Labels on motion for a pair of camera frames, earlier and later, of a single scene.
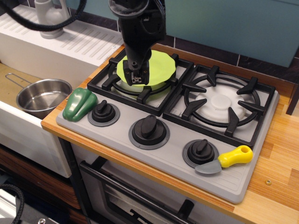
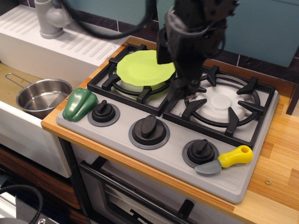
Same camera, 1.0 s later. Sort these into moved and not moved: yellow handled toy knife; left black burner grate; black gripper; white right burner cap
Moved: black gripper
Not moved: white right burner cap; yellow handled toy knife; left black burner grate
